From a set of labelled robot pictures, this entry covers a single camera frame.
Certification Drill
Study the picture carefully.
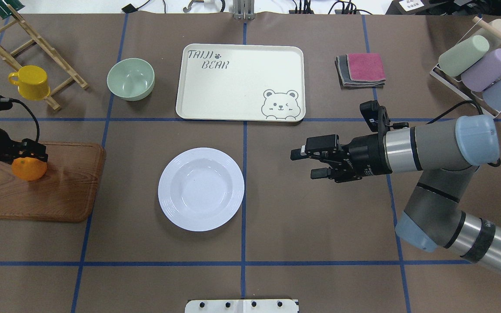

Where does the right camera cable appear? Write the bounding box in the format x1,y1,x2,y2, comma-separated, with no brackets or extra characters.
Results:
427,100,501,168

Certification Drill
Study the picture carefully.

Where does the pink cloth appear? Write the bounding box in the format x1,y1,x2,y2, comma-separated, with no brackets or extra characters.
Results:
347,53,386,83

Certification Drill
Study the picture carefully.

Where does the white wire cup rack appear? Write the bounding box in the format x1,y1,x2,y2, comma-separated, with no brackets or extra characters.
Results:
430,16,501,117

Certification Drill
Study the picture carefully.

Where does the cream bear tray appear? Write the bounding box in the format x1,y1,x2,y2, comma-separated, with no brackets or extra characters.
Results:
176,43,306,123

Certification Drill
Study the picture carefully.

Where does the grey cloth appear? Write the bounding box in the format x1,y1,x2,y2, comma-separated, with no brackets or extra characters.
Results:
335,54,386,88

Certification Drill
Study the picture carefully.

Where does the green bowl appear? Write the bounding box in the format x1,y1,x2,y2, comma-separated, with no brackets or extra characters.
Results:
106,58,156,101

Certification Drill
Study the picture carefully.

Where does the dark green mug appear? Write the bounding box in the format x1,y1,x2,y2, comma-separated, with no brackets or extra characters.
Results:
0,0,25,20

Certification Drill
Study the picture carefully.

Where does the white round plate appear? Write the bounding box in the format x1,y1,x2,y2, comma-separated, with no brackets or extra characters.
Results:
157,148,245,232

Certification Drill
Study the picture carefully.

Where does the left camera cable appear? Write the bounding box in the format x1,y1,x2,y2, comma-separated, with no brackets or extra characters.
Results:
9,98,41,144

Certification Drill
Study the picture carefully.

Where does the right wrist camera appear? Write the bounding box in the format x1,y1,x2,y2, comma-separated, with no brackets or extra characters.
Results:
359,100,410,133

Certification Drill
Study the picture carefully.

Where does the purple cup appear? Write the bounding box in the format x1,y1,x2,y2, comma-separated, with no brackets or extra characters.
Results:
461,48,501,92

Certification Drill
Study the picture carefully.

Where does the aluminium frame post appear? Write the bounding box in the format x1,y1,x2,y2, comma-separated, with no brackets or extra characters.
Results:
233,0,256,21

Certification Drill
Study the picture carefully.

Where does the wooden cutting board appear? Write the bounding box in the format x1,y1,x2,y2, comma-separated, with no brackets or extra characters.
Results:
0,141,106,223

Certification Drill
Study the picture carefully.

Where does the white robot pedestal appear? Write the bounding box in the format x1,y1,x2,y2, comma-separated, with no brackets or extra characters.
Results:
184,299,300,313

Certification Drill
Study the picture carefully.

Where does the wooden dish rack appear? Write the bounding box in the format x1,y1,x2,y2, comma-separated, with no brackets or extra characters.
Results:
0,5,90,111

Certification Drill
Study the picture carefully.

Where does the camera cable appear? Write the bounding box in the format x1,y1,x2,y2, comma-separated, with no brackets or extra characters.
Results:
427,100,501,168
9,98,41,144

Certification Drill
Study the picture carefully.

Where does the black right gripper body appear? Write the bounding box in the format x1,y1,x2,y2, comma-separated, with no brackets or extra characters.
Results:
327,133,392,183

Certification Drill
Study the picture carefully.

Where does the orange fruit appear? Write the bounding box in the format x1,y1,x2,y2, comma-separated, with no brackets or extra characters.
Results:
11,158,47,181

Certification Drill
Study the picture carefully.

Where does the yellow mug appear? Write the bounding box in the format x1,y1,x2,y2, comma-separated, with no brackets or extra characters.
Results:
8,65,50,101

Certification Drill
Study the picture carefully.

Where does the green cup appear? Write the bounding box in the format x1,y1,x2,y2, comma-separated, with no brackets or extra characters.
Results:
438,35,490,77

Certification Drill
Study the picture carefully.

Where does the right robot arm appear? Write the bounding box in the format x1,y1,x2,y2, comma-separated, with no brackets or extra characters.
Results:
291,113,501,273

